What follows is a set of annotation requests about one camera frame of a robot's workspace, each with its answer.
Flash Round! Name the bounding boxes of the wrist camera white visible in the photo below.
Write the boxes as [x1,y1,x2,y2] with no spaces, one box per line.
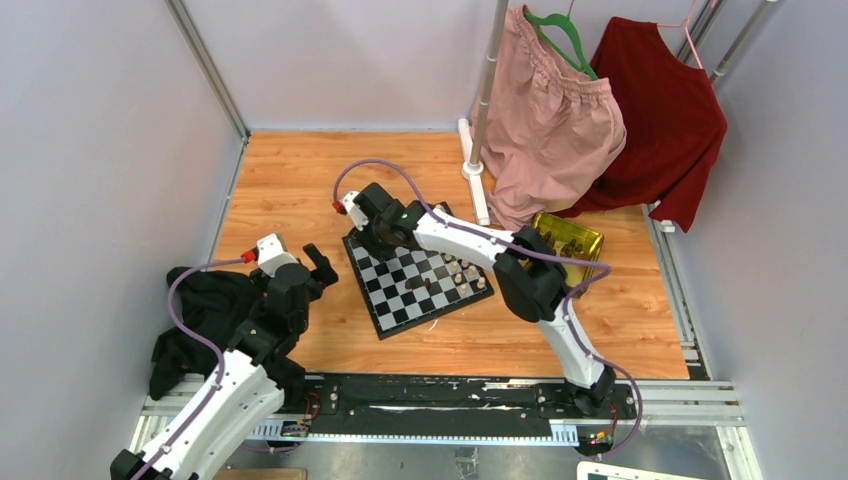
[240,233,299,277]
[332,190,369,231]

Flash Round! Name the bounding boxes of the pink clothes hanger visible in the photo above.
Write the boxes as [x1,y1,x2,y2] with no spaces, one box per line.
[657,0,704,70]

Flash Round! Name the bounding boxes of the yellow transparent piece tray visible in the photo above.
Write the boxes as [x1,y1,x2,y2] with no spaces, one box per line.
[532,212,604,289]

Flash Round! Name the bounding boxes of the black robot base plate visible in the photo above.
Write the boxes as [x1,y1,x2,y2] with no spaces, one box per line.
[275,373,641,455]

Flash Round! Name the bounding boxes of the dark chess piece cluster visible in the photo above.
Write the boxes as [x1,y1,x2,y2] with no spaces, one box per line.
[404,276,434,296]

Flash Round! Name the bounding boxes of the dark red hanging shirt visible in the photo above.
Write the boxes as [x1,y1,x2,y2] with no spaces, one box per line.
[560,17,727,231]

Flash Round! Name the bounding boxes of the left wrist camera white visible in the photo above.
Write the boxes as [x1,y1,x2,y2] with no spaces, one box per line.
[240,233,299,277]

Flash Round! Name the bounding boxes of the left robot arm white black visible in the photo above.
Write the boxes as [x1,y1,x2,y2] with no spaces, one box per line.
[109,234,338,479]

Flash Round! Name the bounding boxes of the pink hanging shorts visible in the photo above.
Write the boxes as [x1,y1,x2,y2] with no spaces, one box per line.
[480,5,627,231]

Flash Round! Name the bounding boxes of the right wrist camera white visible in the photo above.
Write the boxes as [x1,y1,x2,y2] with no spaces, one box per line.
[332,190,369,231]

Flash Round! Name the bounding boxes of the black cloth heap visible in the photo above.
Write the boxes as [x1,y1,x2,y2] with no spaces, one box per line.
[148,271,263,400]

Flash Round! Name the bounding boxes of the green clothes hanger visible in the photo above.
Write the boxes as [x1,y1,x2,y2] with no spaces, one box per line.
[523,10,600,82]

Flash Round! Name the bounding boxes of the white clothes rack stand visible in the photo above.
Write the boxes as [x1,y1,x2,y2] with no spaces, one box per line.
[457,0,509,226]

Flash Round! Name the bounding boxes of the black white chess board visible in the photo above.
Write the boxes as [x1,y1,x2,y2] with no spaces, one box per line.
[342,195,495,340]

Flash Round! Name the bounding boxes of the dark chess pieces in tray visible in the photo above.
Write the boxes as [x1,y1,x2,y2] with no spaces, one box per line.
[549,235,590,261]

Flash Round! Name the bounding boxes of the row of light chess pieces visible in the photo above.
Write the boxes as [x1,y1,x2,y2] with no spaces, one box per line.
[431,205,493,299]

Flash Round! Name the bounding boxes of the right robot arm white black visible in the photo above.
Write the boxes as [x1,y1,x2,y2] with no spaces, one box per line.
[336,183,616,418]

